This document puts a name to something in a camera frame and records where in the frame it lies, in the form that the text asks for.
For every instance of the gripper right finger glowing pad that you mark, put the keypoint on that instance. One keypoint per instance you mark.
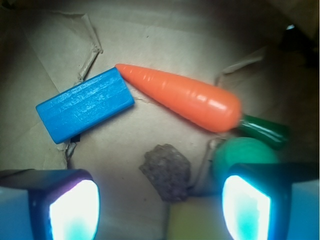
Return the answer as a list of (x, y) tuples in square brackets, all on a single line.
[(272, 201)]

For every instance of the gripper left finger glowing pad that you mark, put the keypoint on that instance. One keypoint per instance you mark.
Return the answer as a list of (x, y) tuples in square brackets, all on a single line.
[(48, 205)]

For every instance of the brown rough rock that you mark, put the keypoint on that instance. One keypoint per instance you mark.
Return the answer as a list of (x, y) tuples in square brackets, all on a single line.
[(168, 171)]

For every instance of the green textured ball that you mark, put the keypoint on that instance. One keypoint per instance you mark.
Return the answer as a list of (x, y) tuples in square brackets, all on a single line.
[(238, 150)]

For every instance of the yellow sponge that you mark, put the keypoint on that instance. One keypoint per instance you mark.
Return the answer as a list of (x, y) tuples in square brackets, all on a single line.
[(197, 218)]

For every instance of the orange plastic toy carrot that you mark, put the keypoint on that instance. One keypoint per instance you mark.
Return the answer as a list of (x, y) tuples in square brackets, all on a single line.
[(210, 107)]

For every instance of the blue rectangular block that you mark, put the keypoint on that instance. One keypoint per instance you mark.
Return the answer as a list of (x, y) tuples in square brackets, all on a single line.
[(85, 105)]

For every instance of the crumpled brown paper bag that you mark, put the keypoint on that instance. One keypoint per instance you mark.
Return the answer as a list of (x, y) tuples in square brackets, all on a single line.
[(234, 43)]

